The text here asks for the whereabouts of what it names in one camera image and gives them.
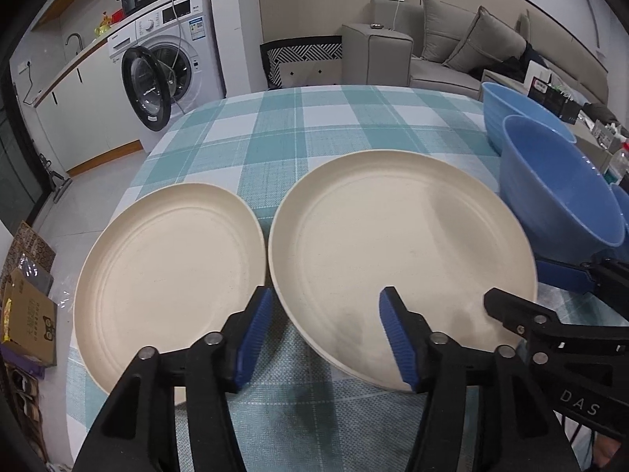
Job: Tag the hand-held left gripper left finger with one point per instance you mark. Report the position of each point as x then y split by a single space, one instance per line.
255 334

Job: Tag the white box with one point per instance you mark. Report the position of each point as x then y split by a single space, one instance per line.
538 71

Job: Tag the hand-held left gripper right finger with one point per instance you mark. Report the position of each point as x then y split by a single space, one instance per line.
398 344

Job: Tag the yellow and red toy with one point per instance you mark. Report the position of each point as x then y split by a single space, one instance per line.
104 23

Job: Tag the white washing machine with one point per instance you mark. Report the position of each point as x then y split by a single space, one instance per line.
196 59

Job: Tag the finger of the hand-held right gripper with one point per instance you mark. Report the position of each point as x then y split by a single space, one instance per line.
516 312
560 274

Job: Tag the blue bowl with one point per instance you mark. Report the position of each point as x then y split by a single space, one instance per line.
555 177
511 108

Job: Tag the black clothing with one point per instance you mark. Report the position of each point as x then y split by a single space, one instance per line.
511 66

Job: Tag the brown cardboard box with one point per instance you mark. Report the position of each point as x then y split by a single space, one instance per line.
29 319

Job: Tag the black box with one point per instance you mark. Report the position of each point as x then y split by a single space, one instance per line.
555 101

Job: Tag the grey sofa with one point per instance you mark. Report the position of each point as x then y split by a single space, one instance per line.
378 59

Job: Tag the cream round plate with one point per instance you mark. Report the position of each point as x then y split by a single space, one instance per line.
393 226
162 255

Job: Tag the teal checked tablecloth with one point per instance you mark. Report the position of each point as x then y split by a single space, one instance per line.
344 123

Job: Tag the patterned brown flat box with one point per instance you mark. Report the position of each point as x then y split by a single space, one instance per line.
32 248

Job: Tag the grey sofa cushion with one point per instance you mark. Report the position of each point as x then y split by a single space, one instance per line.
486 44
442 29

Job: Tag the metal kitchen faucet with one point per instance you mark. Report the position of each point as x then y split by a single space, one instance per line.
73 37

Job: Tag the white green small carton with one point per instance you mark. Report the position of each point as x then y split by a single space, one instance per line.
609 135

